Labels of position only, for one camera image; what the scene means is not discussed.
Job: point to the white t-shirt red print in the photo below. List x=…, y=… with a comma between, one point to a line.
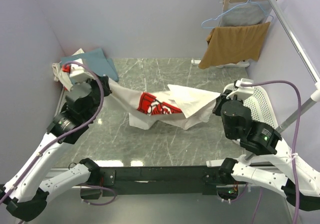
x=180, y=106

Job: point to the folded teal t-shirt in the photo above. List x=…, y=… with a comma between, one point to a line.
x=96, y=61

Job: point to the folded cream t-shirt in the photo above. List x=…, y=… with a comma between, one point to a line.
x=67, y=75

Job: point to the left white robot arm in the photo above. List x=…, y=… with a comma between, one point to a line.
x=27, y=194

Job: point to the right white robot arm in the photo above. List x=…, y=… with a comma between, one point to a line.
x=275, y=165

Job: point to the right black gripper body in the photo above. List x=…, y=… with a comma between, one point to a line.
x=224, y=94

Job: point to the brown t-shirt on rack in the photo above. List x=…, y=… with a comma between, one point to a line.
x=232, y=44

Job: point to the silver clothes rail stand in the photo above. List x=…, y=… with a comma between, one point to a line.
x=279, y=60

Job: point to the white perforated plastic basket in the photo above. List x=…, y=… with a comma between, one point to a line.
x=260, y=105

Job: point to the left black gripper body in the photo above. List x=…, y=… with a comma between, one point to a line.
x=97, y=92

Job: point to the grey garment on rack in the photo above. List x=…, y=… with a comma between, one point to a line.
x=243, y=15

